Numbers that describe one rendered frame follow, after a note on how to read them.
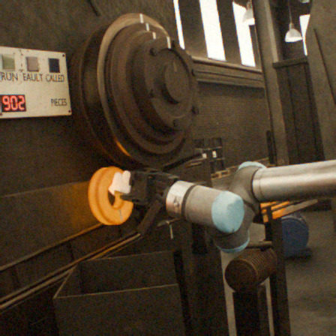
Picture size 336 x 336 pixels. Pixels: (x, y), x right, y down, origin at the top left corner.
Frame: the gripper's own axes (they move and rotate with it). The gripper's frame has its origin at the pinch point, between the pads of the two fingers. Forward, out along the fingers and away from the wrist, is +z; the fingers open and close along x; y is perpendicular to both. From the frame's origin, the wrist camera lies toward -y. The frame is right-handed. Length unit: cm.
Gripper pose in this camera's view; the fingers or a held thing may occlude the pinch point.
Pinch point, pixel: (111, 188)
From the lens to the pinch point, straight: 129.7
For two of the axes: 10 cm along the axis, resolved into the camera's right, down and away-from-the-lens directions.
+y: 1.0, -9.7, -2.0
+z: -8.3, -2.0, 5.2
